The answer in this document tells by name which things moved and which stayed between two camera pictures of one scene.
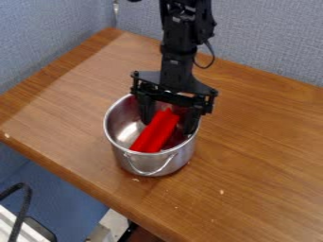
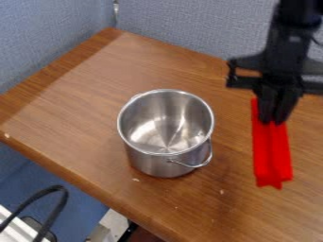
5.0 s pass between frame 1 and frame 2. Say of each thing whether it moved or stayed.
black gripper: moved
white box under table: stayed
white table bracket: stayed
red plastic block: moved
